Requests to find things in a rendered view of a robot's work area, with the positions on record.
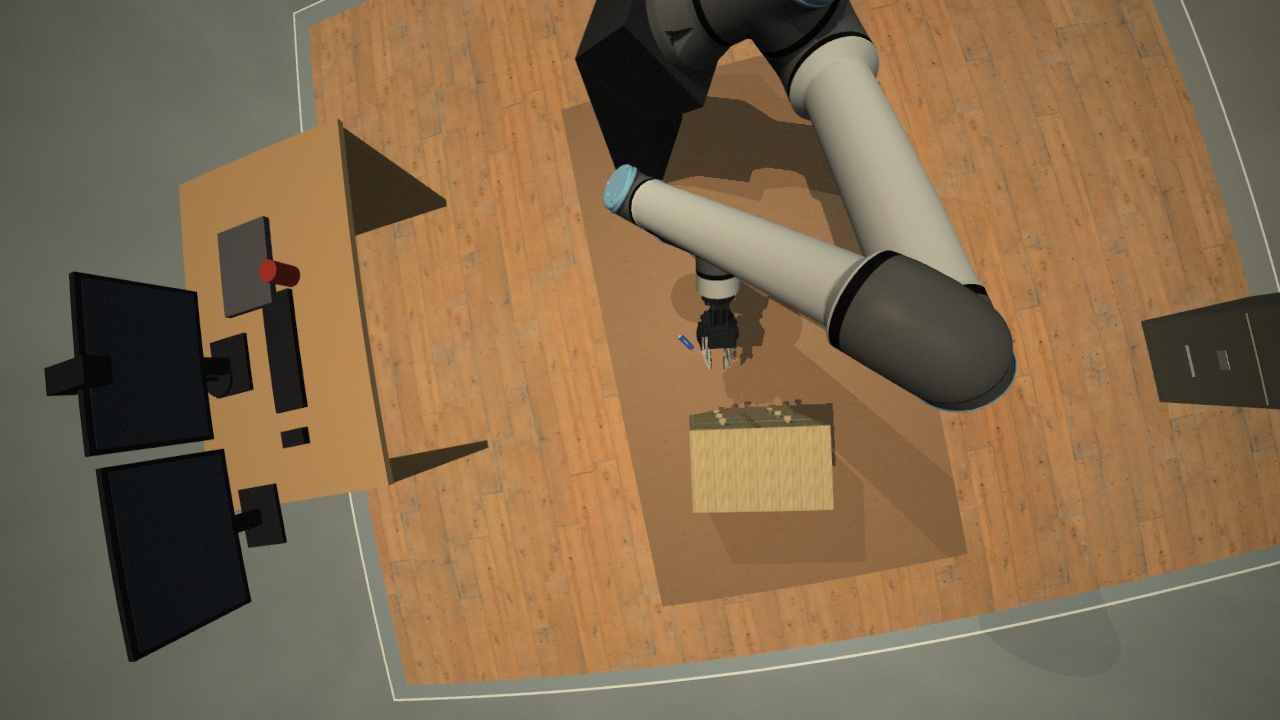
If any brown wooden chest of drawers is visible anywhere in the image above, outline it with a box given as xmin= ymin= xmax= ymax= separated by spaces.
xmin=689 ymin=411 xmax=835 ymax=512

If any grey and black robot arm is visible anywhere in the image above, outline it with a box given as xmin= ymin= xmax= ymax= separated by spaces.
xmin=603 ymin=0 xmax=1018 ymax=413

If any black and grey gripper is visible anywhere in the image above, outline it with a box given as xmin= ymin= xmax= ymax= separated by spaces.
xmin=696 ymin=295 xmax=739 ymax=370

